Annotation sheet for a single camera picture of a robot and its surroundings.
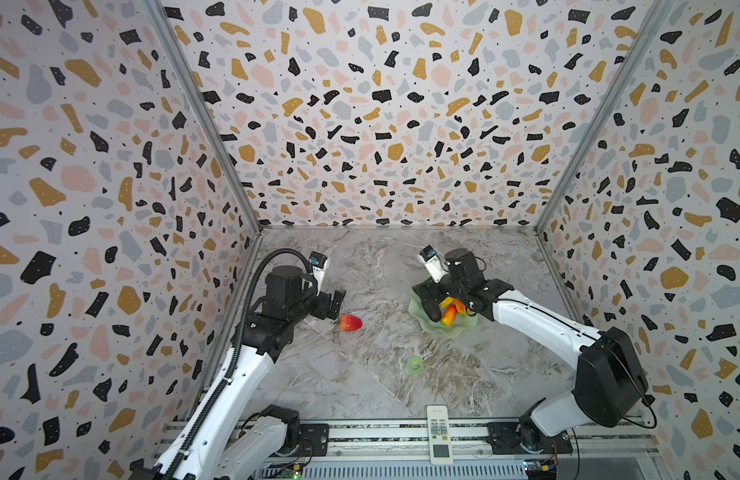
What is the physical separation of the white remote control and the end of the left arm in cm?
38

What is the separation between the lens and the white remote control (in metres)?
0.72

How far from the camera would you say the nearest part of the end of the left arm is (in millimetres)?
641
